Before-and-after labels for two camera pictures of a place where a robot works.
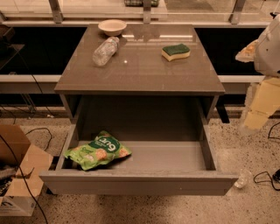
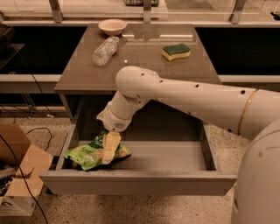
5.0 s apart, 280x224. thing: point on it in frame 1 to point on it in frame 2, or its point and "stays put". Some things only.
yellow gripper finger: [266, 102] to [112, 139]
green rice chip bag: [103, 149] stays put
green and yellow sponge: [176, 52] stays put
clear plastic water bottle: [102, 55] stays put
